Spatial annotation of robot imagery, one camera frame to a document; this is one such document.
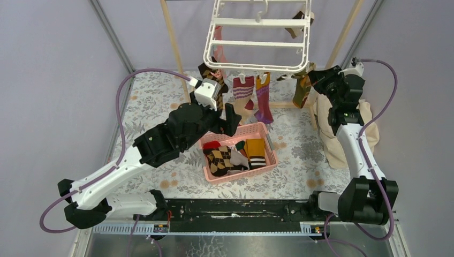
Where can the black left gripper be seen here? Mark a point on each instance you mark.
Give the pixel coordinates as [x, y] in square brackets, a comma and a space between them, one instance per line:
[227, 127]

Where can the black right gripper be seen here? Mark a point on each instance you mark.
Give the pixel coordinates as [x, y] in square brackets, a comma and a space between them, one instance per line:
[319, 78]

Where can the olive green striped sock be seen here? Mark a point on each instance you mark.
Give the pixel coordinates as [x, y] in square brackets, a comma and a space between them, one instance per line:
[303, 85]

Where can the dark green sock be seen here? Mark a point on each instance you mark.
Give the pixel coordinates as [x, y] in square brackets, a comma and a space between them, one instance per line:
[240, 147]

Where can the red patterned sock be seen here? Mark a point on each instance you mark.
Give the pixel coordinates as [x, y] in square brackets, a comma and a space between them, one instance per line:
[211, 145]

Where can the pink plastic basket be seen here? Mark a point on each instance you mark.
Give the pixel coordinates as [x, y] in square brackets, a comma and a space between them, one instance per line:
[250, 131]

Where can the grey sock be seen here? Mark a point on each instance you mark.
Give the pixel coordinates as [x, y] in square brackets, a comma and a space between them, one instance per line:
[239, 163]

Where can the mustard yellow striped sock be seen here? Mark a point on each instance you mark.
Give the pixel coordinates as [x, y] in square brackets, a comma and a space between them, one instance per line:
[255, 150]

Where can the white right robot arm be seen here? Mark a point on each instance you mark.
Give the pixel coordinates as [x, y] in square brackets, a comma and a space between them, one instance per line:
[369, 197]

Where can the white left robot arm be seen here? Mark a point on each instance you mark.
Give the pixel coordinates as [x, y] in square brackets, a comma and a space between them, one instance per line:
[93, 199]

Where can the white plastic clip hanger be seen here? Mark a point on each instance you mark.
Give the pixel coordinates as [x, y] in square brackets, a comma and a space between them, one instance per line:
[254, 36]

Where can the purple maroon striped sock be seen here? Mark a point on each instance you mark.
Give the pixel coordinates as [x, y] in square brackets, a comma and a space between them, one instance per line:
[263, 114]

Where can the cream maroon striped sock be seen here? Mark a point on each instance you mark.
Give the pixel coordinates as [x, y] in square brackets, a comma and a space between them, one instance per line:
[242, 92]

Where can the pink sock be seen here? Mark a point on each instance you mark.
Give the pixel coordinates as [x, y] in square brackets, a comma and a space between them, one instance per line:
[218, 52]

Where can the beige crumpled cloth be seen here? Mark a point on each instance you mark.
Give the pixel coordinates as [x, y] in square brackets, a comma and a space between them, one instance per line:
[331, 146]

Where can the floral patterned mat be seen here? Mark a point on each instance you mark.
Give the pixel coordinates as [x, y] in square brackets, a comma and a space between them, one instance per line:
[302, 165]

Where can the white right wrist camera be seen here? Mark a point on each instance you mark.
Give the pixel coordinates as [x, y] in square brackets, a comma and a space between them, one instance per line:
[356, 67]

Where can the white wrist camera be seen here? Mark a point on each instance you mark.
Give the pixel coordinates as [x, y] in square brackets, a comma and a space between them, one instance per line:
[356, 67]
[205, 92]

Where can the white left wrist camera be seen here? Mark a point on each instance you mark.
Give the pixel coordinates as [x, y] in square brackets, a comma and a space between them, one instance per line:
[205, 92]

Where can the wooden drying rack frame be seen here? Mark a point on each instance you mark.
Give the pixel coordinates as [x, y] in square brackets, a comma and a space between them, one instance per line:
[275, 105]

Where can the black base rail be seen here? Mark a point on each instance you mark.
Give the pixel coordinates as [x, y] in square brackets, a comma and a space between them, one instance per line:
[237, 215]

